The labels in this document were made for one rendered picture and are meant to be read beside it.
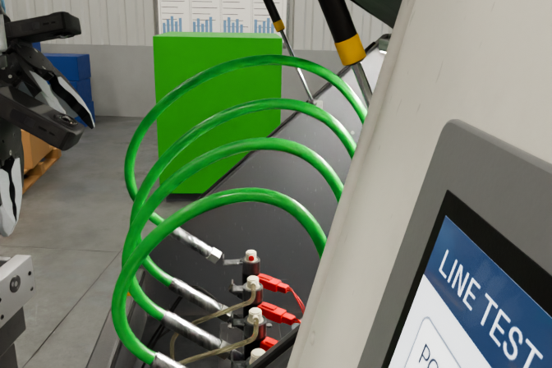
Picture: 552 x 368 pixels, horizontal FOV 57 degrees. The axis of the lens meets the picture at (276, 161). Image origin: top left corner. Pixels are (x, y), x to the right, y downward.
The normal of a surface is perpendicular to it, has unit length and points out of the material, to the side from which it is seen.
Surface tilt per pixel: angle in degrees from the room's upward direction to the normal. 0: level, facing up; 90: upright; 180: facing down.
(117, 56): 90
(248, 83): 90
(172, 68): 90
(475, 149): 76
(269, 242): 90
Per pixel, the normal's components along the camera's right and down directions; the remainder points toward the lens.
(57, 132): 0.05, 0.25
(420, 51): -0.96, -0.22
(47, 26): -0.09, 0.07
